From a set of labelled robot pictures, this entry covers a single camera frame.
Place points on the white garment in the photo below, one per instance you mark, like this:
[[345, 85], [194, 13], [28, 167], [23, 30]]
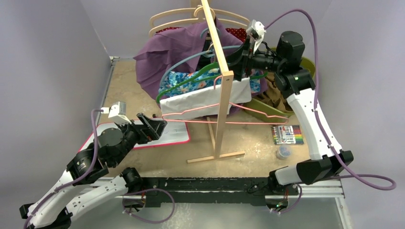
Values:
[[203, 102]]

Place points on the grey-blue plastic hanger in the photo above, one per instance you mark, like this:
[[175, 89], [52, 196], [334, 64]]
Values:
[[207, 52]]

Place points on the red polka dot garment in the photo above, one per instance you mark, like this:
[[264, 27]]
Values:
[[238, 33]]

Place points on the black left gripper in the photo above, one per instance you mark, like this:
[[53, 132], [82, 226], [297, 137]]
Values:
[[151, 130]]

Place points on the front wooden hanger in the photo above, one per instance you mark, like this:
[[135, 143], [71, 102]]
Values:
[[154, 29]]

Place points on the marker pen box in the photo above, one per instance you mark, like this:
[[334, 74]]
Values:
[[287, 135]]

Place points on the green plastic basket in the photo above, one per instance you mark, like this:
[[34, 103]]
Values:
[[269, 109]]

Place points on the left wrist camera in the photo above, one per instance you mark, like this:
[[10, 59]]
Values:
[[117, 113]]

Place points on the purple garment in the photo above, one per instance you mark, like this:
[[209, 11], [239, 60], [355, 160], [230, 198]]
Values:
[[166, 48]]

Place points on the wooden clothes rack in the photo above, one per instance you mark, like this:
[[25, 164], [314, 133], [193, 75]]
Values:
[[224, 99]]

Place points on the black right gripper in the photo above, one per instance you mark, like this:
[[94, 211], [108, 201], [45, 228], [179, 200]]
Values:
[[247, 59]]

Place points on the tan pleated skirt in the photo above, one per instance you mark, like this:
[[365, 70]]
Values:
[[272, 96]]

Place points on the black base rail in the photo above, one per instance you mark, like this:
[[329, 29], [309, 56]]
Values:
[[217, 190]]

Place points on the red-edged whiteboard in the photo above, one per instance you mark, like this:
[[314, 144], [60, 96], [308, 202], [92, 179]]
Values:
[[171, 134]]

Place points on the green plastic hanger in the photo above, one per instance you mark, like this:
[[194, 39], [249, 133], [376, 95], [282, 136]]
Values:
[[183, 83]]

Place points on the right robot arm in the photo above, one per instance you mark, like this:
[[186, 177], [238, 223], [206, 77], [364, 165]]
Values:
[[327, 158]]

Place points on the small clear plastic cup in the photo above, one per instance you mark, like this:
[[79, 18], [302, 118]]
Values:
[[283, 152]]

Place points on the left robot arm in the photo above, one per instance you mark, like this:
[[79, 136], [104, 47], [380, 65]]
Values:
[[63, 203]]

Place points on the blue floral garment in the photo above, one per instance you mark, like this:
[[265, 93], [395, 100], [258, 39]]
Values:
[[186, 82]]

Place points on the wooden hanger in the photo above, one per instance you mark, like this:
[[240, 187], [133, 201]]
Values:
[[154, 29], [197, 12]]

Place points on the rear wooden hanger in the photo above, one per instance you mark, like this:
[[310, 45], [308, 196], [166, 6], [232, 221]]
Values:
[[197, 12]]

